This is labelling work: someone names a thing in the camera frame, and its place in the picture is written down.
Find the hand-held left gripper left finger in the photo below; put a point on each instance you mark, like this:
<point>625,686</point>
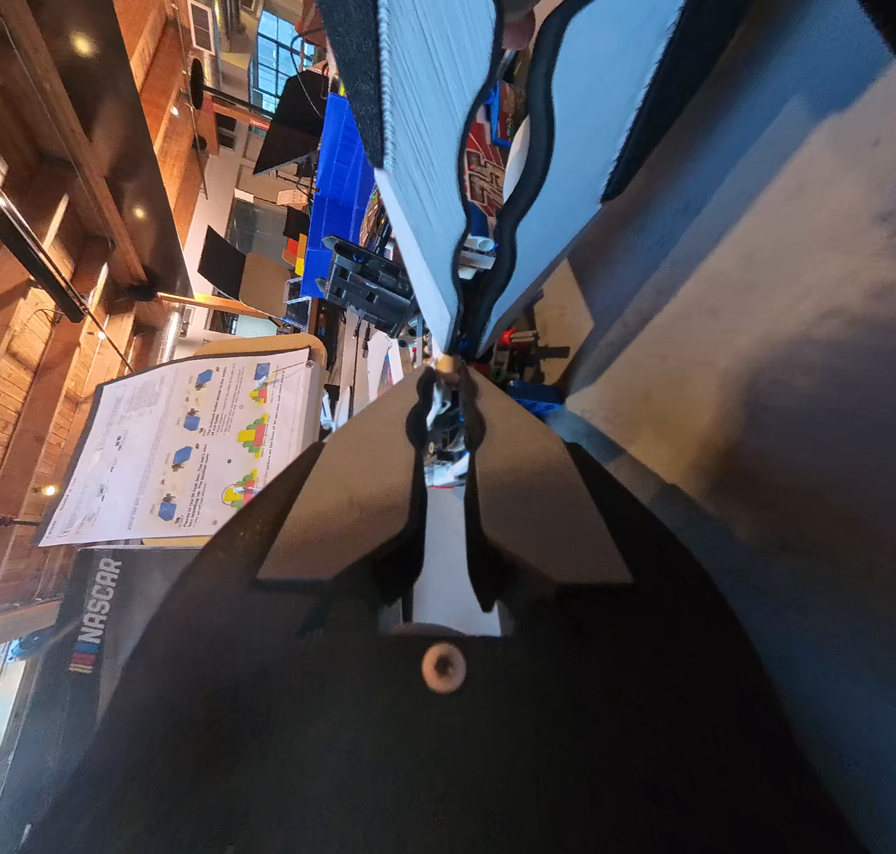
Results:
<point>343,511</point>

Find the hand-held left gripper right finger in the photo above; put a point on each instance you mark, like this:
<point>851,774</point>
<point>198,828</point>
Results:
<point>546,518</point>

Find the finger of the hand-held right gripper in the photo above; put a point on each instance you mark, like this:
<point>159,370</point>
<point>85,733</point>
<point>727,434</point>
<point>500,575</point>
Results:
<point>427,133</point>
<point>595,133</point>

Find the toy brick race car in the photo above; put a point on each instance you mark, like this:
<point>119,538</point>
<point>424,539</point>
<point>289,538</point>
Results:
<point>364,287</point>

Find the grey desk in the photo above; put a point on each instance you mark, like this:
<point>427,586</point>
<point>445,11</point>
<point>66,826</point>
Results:
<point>735,308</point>

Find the person's right hand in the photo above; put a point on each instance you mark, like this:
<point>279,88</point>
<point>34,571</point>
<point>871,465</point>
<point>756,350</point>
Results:
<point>518,34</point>

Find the blue storage bin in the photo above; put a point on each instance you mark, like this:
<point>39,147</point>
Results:
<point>339,168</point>

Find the printed instruction sheet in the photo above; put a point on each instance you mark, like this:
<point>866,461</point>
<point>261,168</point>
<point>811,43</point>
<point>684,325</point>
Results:
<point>175,448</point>

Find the toy car set box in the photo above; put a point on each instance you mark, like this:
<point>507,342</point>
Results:
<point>91,623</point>

